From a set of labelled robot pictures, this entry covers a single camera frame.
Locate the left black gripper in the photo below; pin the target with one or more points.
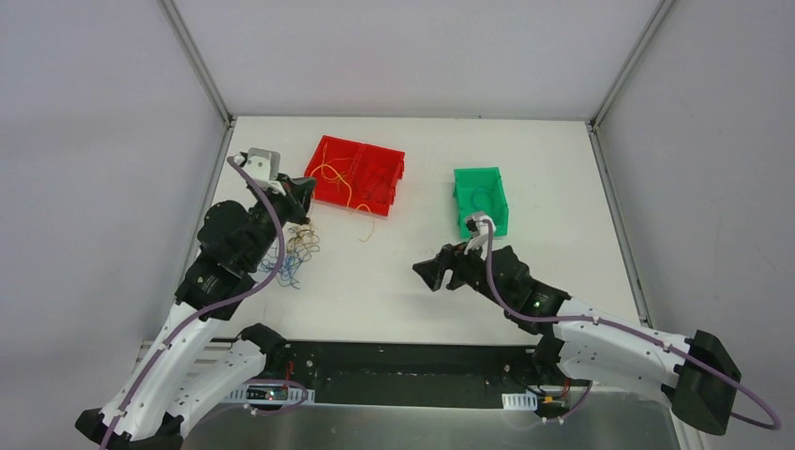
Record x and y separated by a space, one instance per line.
293 197

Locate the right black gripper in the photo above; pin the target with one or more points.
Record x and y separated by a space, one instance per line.
456 269

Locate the green plastic bin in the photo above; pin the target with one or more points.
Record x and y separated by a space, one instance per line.
480 189

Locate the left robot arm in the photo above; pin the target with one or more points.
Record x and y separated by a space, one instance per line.
158 406

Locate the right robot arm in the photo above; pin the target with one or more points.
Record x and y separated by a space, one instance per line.
689 375

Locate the red plastic bin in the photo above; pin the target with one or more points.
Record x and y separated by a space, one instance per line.
357 175

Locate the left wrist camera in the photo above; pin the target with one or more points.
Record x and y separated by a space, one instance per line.
262 166

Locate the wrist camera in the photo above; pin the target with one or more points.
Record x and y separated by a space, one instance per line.
262 166
481 227

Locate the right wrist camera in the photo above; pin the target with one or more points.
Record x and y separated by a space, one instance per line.
481 227

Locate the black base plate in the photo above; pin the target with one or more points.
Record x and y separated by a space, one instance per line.
411 375

